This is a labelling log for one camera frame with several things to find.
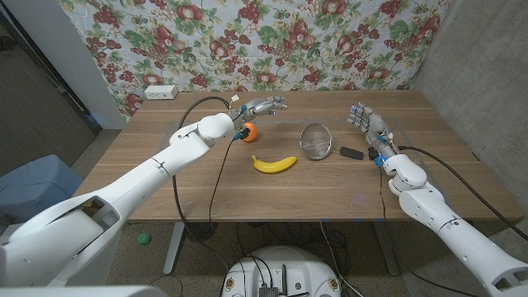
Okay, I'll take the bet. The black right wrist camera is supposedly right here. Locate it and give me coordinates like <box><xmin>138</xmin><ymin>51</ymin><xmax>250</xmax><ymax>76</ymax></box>
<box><xmin>368</xmin><ymin>146</ymin><xmax>388</xmax><ymax>168</ymax></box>

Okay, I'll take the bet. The white power strip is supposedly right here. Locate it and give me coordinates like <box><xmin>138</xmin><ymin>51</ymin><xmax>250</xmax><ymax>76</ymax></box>
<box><xmin>144</xmin><ymin>84</ymin><xmax>179</xmax><ymax>101</ymax></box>

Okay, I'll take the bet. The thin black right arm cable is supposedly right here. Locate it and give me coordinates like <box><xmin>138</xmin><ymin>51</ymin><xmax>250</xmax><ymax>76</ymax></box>
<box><xmin>377</xmin><ymin>164</ymin><xmax>492</xmax><ymax>297</ymax></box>

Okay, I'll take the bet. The floral fruit print backdrop cloth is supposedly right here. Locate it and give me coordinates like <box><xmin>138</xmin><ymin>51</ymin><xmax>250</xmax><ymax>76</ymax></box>
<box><xmin>57</xmin><ymin>0</ymin><xmax>453</xmax><ymax>120</ymax></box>

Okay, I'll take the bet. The white robot chest edge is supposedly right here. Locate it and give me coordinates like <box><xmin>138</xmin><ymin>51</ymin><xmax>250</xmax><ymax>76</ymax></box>
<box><xmin>0</xmin><ymin>285</ymin><xmax>168</xmax><ymax>297</ymax></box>

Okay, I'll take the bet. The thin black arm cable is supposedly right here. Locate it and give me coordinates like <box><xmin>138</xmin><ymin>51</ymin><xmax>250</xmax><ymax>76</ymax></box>
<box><xmin>208</xmin><ymin>138</ymin><xmax>237</xmax><ymax>267</ymax></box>
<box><xmin>377</xmin><ymin>164</ymin><xmax>492</xmax><ymax>297</ymax></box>

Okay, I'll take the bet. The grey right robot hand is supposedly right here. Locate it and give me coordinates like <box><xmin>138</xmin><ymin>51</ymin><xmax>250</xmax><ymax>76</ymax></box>
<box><xmin>346</xmin><ymin>101</ymin><xmax>399</xmax><ymax>160</ymax></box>

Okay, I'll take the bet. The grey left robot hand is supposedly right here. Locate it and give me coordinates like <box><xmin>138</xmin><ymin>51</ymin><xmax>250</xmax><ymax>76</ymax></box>
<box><xmin>229</xmin><ymin>96</ymin><xmax>289</xmax><ymax>125</ymax></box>

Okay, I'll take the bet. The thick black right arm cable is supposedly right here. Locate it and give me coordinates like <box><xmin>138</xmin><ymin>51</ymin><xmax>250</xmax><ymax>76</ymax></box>
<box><xmin>398</xmin><ymin>144</ymin><xmax>528</xmax><ymax>243</ymax></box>

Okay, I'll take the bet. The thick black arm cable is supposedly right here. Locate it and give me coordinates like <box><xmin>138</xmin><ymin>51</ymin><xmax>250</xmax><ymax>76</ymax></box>
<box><xmin>172</xmin><ymin>96</ymin><xmax>232</xmax><ymax>244</ymax></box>
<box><xmin>398</xmin><ymin>144</ymin><xmax>528</xmax><ymax>243</ymax></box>

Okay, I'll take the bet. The orange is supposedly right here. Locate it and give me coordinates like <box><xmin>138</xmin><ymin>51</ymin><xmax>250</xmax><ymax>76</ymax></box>
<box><xmin>242</xmin><ymin>122</ymin><xmax>259</xmax><ymax>143</ymax></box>

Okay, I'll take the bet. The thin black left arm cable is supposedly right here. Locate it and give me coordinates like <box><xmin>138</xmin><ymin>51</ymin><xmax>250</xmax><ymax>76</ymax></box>
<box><xmin>208</xmin><ymin>138</ymin><xmax>237</xmax><ymax>267</ymax></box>

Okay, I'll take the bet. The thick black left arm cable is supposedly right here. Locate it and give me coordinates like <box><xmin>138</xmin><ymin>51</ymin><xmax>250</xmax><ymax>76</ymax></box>
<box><xmin>172</xmin><ymin>96</ymin><xmax>232</xmax><ymax>244</ymax></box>

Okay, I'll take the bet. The white robot torso base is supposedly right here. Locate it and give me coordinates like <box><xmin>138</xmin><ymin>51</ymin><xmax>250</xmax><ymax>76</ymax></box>
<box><xmin>221</xmin><ymin>246</ymin><xmax>342</xmax><ymax>297</ymax></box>

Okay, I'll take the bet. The yellow toy banana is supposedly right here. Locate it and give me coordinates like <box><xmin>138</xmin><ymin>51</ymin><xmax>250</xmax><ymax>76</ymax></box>
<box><xmin>251</xmin><ymin>154</ymin><xmax>298</xmax><ymax>174</ymax></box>

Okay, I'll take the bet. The blue-grey bin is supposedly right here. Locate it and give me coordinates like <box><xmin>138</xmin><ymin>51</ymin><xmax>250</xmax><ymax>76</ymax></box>
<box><xmin>0</xmin><ymin>154</ymin><xmax>83</xmax><ymax>226</ymax></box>

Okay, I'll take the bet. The metal mesh sieve black handle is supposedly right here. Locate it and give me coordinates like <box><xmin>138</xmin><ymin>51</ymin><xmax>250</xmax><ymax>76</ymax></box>
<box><xmin>299</xmin><ymin>122</ymin><xmax>365</xmax><ymax>162</ymax></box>

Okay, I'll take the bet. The white table leg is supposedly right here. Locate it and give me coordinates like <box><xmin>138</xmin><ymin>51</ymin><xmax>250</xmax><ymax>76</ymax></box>
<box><xmin>163</xmin><ymin>221</ymin><xmax>186</xmax><ymax>276</ymax></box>
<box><xmin>373</xmin><ymin>220</ymin><xmax>401</xmax><ymax>276</ymax></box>

